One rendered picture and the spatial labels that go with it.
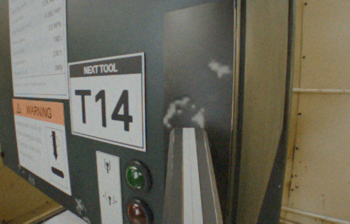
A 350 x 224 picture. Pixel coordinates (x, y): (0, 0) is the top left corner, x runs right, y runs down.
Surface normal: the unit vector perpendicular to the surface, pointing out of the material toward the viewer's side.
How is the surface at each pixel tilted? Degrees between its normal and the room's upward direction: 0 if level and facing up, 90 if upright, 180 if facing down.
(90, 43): 90
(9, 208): 90
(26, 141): 90
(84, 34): 90
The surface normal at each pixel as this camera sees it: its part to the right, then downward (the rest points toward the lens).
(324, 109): -0.53, 0.11
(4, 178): 0.85, 0.07
